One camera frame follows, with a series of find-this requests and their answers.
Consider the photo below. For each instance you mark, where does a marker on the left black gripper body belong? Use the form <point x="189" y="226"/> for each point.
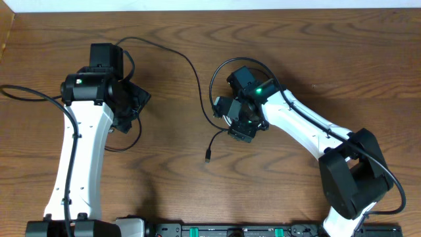
<point x="137" y="97"/>

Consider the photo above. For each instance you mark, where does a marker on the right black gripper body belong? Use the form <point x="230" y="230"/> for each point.
<point x="245" y="126"/>

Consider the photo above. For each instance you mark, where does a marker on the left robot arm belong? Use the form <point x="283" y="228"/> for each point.
<point x="95" y="99"/>

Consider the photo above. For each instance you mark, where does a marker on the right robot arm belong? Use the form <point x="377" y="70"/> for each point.
<point x="354" y="174"/>

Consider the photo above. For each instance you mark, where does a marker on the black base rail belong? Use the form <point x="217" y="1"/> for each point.
<point x="295" y="230"/>

